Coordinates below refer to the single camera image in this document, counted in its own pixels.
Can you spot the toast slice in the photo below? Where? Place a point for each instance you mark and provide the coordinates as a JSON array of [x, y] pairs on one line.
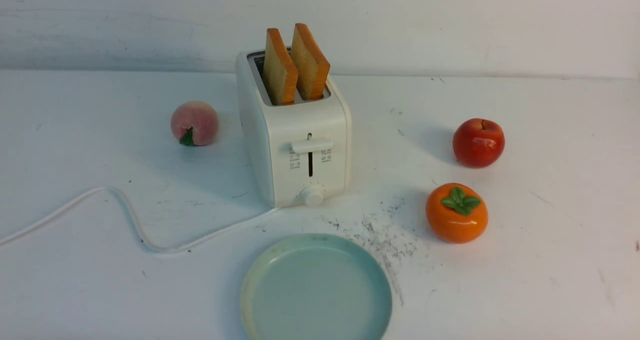
[[313, 67], [279, 75]]

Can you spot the pink peach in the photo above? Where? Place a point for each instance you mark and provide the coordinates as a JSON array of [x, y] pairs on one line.
[[195, 123]]

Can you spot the white two-slot toaster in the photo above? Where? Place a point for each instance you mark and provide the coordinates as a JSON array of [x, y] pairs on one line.
[[301, 153]]

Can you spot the red apple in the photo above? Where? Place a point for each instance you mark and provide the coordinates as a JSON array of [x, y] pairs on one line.
[[478, 143]]

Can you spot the orange persimmon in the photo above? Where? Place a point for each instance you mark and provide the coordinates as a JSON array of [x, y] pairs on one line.
[[456, 213]]

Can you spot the light blue plate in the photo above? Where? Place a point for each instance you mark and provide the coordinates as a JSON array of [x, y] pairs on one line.
[[315, 287]]

